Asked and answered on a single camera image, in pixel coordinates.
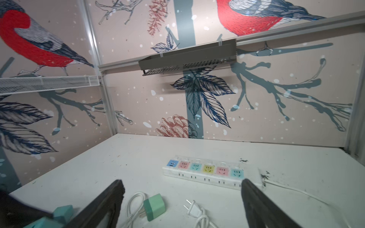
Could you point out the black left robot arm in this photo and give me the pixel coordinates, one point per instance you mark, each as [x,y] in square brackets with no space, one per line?
[15,214]

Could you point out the teal plug adapter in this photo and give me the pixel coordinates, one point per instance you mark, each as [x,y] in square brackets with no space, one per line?
[45,223]
[63,214]

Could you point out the black hanging wire basket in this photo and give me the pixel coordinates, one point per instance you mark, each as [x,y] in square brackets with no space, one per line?
[212,54]

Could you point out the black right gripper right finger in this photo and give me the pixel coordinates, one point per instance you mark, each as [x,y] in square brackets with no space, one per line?
[260,211]

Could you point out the green plug adapter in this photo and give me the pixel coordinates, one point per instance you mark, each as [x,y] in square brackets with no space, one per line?
[154,207]

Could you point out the white wire mesh shelf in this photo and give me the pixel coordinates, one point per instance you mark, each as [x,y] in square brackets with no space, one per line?
[10,86]

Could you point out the white multicolour power strip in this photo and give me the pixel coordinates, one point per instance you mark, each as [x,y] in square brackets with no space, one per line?
[218,173]

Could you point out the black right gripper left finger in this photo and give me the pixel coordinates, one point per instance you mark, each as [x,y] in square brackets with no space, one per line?
[103,211]

